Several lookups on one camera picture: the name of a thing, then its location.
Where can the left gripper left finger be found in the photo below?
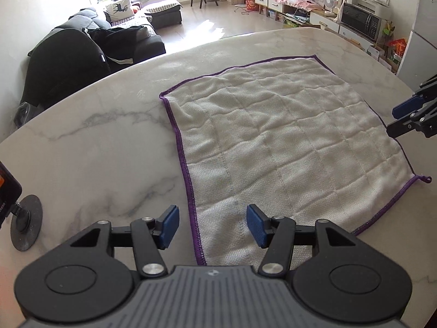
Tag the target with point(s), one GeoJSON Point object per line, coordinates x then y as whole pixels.
{"type": "Point", "coordinates": [95, 272]}

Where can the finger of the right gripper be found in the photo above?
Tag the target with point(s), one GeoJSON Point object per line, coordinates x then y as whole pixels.
{"type": "Point", "coordinates": [425, 93]}
{"type": "Point", "coordinates": [421, 121]}

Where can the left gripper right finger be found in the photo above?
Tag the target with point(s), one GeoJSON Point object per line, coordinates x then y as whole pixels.
{"type": "Point", "coordinates": [330, 271]}

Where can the white towel purple trim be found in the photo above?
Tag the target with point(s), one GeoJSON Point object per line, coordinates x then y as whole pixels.
{"type": "Point", "coordinates": [289, 136]}

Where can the white refrigerator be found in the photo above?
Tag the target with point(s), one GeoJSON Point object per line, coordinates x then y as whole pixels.
{"type": "Point", "coordinates": [419, 62]}

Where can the black round phone stand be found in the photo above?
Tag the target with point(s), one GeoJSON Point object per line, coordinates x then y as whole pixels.
{"type": "Point", "coordinates": [27, 222]}

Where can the black microwave oven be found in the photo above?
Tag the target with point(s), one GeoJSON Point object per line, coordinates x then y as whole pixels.
{"type": "Point", "coordinates": [366, 23]}

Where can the white printer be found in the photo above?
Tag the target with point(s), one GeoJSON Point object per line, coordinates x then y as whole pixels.
{"type": "Point", "coordinates": [374, 7]}

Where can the small white desk fan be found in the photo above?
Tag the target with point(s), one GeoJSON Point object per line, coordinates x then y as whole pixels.
{"type": "Point", "coordinates": [329, 6]}

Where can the dark grey sofa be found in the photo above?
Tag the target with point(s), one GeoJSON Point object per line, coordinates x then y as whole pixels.
{"type": "Point", "coordinates": [89, 19]}

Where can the black clothing on sofa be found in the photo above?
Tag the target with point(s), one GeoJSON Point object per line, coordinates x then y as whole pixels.
{"type": "Point", "coordinates": [123, 46]}

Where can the grey footstool ottoman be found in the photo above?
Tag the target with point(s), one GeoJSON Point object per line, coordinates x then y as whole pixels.
{"type": "Point", "coordinates": [163, 14]}

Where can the white horse print pillow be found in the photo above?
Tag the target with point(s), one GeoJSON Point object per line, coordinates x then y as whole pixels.
{"type": "Point", "coordinates": [118, 10]}

